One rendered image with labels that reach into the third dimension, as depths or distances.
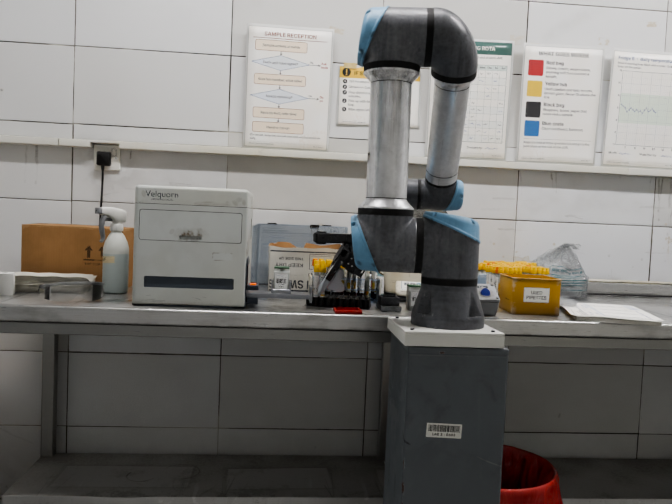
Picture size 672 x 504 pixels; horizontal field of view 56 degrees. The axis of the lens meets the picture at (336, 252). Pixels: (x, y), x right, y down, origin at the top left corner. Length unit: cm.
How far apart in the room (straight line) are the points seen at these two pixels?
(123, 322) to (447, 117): 90
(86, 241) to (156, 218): 43
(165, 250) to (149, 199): 13
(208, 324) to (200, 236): 22
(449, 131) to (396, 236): 29
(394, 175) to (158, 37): 127
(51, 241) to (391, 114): 116
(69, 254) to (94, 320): 44
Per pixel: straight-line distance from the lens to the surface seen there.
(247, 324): 159
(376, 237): 128
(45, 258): 207
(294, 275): 191
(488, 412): 132
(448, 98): 140
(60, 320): 167
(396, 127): 131
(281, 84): 227
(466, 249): 130
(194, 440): 240
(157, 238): 163
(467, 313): 129
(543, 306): 181
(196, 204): 162
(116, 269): 188
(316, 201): 225
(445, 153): 147
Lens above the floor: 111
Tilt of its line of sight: 3 degrees down
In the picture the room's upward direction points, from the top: 2 degrees clockwise
